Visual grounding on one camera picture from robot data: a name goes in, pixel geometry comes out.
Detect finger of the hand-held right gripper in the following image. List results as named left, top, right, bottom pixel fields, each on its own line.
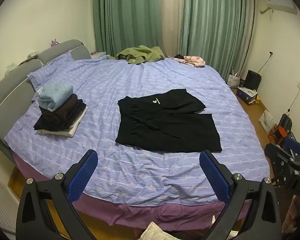
left=282, top=136, right=300, bottom=163
left=264, top=143, right=294, bottom=187

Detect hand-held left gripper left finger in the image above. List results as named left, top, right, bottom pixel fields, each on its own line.
left=16, top=149, right=98, bottom=240

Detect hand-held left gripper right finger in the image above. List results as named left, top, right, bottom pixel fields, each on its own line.
left=199, top=150, right=282, bottom=240

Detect black pants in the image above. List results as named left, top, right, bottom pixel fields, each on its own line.
left=115, top=89, right=223, bottom=153

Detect person's right forearm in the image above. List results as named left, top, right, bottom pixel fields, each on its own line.
left=282, top=195, right=300, bottom=233

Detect orange and black device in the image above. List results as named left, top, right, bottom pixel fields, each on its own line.
left=268, top=114, right=293, bottom=146

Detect white plastic bag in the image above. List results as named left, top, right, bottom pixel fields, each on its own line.
left=259, top=110, right=277, bottom=134

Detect black folded garment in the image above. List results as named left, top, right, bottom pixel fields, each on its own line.
left=33, top=104, right=87, bottom=132

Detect magenta bed sheet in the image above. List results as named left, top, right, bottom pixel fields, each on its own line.
left=11, top=152, right=253, bottom=233

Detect dark brown folded garment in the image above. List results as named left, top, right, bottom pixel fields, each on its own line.
left=39, top=94, right=83, bottom=126

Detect dark blue cardboard box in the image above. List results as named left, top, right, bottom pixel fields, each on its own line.
left=236, top=87, right=258, bottom=105

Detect black heater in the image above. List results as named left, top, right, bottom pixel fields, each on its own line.
left=243, top=70, right=262, bottom=92

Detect white quilted mat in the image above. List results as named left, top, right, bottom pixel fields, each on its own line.
left=139, top=221, right=177, bottom=240

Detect light blue folded garment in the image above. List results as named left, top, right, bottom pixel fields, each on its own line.
left=37, top=83, right=74, bottom=112

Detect purple striped bed cover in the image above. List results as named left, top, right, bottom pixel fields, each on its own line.
left=4, top=54, right=270, bottom=207

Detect purple striped pillow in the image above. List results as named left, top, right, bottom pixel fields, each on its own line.
left=27, top=50, right=75, bottom=93

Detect grey padded headboard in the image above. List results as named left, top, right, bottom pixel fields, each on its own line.
left=0, top=39, right=91, bottom=140

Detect pink printed cloth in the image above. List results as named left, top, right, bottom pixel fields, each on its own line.
left=172, top=56, right=206, bottom=68

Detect olive green garment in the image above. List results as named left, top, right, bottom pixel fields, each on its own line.
left=107, top=45, right=165, bottom=64

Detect air conditioner pipe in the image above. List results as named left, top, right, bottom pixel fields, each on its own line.
left=260, top=7, right=274, bottom=22

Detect white air conditioner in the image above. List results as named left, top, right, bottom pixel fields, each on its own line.
left=264, top=0, right=298, bottom=15

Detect green curtain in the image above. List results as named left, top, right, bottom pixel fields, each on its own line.
left=179, top=0, right=248, bottom=80
left=92, top=0, right=163, bottom=57

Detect thin black cable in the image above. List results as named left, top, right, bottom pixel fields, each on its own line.
left=287, top=88, right=300, bottom=112

